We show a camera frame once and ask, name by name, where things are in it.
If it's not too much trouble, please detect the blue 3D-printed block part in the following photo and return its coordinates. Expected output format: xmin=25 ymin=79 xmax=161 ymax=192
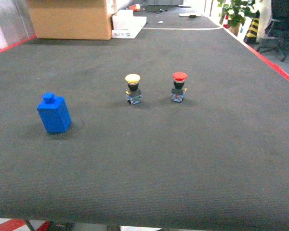
xmin=37 ymin=92 xmax=71 ymax=133

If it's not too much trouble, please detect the yellow mushroom push button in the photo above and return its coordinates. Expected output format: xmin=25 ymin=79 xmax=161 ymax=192
xmin=125 ymin=74 xmax=142 ymax=105

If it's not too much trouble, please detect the red mushroom push button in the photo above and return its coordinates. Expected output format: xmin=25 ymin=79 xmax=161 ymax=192
xmin=171 ymin=72 xmax=187 ymax=103

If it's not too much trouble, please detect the dark conveyor belt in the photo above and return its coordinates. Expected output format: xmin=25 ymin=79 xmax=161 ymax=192
xmin=0 ymin=29 xmax=289 ymax=231

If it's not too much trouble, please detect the white flat box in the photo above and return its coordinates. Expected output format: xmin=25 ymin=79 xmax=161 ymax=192
xmin=112 ymin=10 xmax=147 ymax=39

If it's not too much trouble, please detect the large cardboard box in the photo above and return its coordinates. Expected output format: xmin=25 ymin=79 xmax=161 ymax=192
xmin=26 ymin=0 xmax=117 ymax=40

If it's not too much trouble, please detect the red white traffic cone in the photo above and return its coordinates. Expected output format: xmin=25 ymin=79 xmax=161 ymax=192
xmin=223 ymin=14 xmax=229 ymax=29

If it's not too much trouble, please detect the yellow black striped bollard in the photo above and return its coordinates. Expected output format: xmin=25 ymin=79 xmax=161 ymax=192
xmin=243 ymin=17 xmax=259 ymax=44

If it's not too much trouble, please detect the potted green plant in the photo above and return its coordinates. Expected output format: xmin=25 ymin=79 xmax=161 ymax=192
xmin=218 ymin=0 xmax=260 ymax=36

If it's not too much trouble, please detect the black office chair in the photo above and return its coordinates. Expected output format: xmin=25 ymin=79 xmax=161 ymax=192
xmin=256 ymin=0 xmax=289 ymax=62

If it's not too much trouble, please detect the red conveyor side rail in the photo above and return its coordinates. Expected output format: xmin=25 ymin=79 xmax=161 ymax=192
xmin=222 ymin=27 xmax=289 ymax=81

